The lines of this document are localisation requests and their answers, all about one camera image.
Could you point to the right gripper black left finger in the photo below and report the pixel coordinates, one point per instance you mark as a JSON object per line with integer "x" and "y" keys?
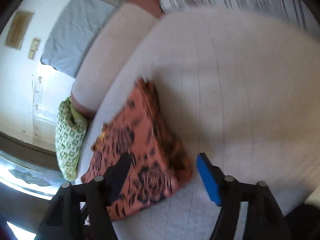
{"x": 116, "y": 176}

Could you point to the pink bolster cushion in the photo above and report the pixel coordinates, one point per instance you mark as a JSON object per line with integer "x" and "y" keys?
{"x": 109, "y": 52}

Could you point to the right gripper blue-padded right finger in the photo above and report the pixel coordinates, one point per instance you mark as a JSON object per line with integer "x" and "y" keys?
{"x": 212, "y": 177}

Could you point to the orange black floral garment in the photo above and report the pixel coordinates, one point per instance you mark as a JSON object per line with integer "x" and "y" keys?
{"x": 160, "y": 164}

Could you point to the green white patterned pillow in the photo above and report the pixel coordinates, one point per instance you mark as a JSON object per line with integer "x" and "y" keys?
{"x": 70, "y": 131}

